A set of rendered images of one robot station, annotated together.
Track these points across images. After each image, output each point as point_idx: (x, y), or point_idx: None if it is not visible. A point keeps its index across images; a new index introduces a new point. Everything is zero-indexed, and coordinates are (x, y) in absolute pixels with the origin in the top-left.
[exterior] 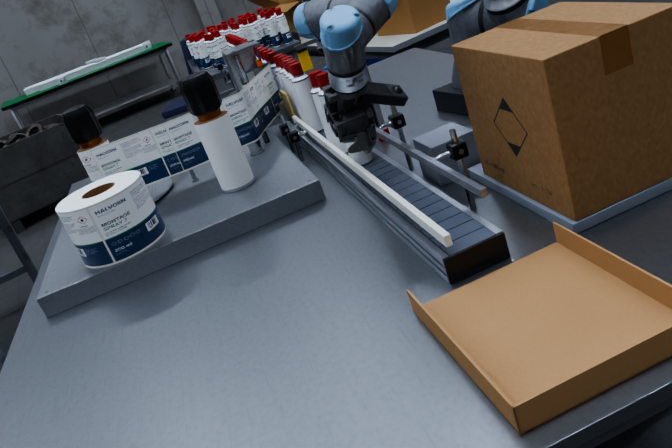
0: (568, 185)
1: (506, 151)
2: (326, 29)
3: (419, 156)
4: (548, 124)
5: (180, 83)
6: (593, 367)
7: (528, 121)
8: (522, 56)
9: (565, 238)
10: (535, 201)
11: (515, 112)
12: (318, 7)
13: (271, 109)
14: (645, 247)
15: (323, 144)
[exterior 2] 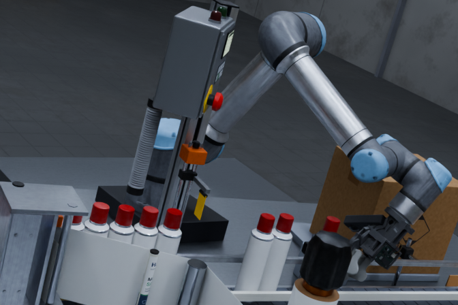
0: (445, 253)
1: (398, 247)
2: (451, 177)
3: (411, 261)
4: (452, 221)
5: (342, 250)
6: None
7: (435, 222)
8: (454, 186)
9: (455, 281)
10: (407, 274)
11: (426, 219)
12: (391, 156)
13: (88, 291)
14: (454, 274)
15: (255, 297)
